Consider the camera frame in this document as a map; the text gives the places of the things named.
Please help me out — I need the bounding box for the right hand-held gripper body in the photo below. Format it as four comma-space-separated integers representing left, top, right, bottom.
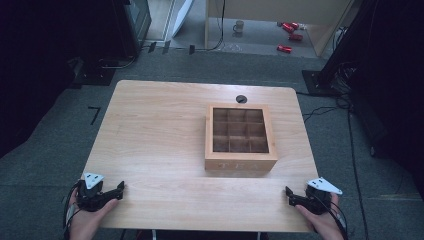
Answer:
303, 176, 344, 216

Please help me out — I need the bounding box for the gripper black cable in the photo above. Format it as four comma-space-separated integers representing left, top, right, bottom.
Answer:
62, 179, 84, 231
313, 191, 350, 240

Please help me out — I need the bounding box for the black stand with base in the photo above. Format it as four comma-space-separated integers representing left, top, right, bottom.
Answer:
301, 0, 379, 98

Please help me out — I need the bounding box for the black hanging cable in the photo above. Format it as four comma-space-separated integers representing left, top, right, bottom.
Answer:
194, 0, 227, 53

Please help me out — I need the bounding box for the black curved floor cable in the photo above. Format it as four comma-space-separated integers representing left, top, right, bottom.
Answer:
97, 46, 151, 70

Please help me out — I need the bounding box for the person's left hand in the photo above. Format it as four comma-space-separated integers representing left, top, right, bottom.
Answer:
67, 190, 120, 240

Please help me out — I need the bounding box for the black stand base plate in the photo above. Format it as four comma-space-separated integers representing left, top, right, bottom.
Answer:
71, 59, 118, 87

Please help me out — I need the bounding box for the wooden box with glass lid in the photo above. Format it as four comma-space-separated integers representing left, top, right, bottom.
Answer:
204, 103, 279, 173

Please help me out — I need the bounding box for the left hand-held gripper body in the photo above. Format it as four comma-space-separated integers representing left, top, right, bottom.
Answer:
75, 172, 113, 213

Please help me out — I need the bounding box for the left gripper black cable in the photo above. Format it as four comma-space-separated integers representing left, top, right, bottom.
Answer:
62, 179, 84, 231

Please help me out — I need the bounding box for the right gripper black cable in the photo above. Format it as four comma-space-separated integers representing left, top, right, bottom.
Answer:
313, 191, 350, 240

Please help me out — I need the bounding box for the light wooden shelf unit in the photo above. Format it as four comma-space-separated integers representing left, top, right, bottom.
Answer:
203, 0, 356, 58

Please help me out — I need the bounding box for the person's right hand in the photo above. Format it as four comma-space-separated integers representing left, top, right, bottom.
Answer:
294, 192, 345, 240

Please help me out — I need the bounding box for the white board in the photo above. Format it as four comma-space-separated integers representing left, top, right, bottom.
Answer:
171, 0, 195, 38

